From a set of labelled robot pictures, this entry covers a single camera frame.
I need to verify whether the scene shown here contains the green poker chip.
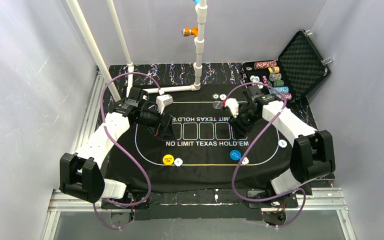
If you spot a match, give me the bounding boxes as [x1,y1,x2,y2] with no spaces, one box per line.
[212,93,220,100]

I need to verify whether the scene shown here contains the white light-blue ten chip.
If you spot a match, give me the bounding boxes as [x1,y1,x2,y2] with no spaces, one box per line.
[278,139,288,148]

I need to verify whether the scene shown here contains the white blue poker chip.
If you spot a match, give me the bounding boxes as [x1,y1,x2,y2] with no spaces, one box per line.
[173,158,183,167]
[241,157,250,165]
[219,94,227,101]

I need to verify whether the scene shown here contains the blue small blind button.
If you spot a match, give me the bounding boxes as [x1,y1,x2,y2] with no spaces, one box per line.
[229,149,242,161]

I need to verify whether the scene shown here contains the green and pink chip row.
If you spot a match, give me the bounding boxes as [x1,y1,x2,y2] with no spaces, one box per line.
[283,93,292,101]

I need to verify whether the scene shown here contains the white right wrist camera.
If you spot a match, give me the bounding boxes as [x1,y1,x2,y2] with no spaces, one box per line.
[223,98,239,118]

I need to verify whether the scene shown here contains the white chips in case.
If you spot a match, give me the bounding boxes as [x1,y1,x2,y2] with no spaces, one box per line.
[249,75,264,89]

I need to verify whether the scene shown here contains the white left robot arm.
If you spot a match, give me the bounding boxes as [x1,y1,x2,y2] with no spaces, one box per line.
[59,87,175,203]

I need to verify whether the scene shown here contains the red white chip row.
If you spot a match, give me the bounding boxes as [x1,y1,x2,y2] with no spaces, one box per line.
[253,60,277,70]

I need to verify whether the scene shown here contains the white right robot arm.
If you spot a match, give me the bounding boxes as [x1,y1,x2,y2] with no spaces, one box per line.
[222,82,336,199]

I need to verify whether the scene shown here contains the yellow big blind button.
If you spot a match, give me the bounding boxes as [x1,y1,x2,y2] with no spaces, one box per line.
[162,154,175,166]

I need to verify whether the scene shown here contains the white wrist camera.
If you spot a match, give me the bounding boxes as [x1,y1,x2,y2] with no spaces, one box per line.
[223,98,239,118]
[155,94,174,115]

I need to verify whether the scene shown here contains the white PVC pipe frame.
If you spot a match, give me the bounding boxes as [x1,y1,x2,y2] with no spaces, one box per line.
[66,0,208,102]

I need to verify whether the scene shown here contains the yellow chip row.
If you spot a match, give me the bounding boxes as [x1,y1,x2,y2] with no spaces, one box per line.
[268,66,280,74]

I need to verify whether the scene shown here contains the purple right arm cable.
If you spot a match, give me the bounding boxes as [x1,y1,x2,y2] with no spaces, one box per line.
[223,82,307,229]

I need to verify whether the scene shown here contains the black poker chip case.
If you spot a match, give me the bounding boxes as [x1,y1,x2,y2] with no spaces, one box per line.
[242,29,331,100]

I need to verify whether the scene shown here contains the orange clamp knob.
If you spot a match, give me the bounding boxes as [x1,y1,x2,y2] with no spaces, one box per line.
[181,26,199,38]

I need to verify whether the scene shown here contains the blue chip row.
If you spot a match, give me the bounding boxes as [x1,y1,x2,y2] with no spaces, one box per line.
[272,86,290,94]

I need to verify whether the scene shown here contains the black poker felt mat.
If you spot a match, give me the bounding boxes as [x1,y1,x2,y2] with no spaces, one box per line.
[104,84,292,193]

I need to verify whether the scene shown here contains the dark green chip row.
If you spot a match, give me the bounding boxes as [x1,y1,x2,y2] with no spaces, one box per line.
[269,73,285,87]

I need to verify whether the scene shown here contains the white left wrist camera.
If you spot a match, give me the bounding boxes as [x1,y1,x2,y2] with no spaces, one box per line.
[155,94,174,115]

